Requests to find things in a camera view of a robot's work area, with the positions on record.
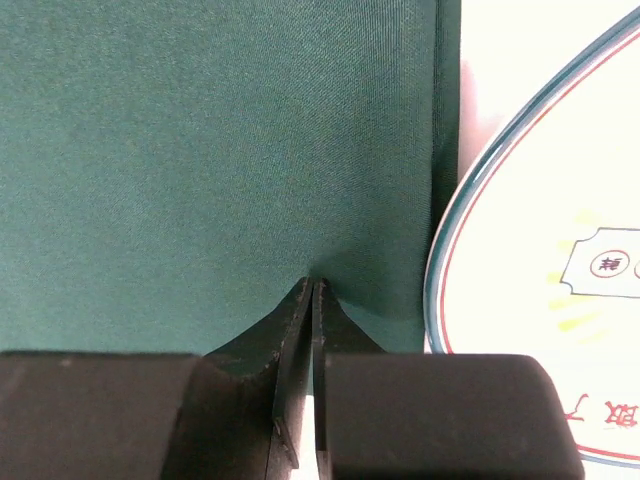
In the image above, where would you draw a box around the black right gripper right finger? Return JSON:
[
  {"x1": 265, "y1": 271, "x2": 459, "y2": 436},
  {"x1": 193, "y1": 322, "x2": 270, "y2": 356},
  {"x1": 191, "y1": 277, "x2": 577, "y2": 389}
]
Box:
[{"x1": 311, "y1": 279, "x2": 585, "y2": 479}]

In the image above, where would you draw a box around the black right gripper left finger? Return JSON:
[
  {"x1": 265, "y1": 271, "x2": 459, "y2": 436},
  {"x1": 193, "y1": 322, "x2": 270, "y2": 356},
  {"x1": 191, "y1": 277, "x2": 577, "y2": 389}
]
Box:
[{"x1": 1, "y1": 277, "x2": 313, "y2": 479}]

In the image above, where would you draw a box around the white plate orange sunburst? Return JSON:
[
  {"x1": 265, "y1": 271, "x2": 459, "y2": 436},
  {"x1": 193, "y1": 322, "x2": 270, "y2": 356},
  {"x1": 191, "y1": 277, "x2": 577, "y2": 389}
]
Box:
[{"x1": 423, "y1": 11, "x2": 639, "y2": 468}]

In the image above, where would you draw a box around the dark green cloth placemat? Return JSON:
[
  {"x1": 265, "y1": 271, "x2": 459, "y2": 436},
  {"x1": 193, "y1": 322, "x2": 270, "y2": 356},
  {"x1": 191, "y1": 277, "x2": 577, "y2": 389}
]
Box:
[{"x1": 1, "y1": 1, "x2": 461, "y2": 353}]

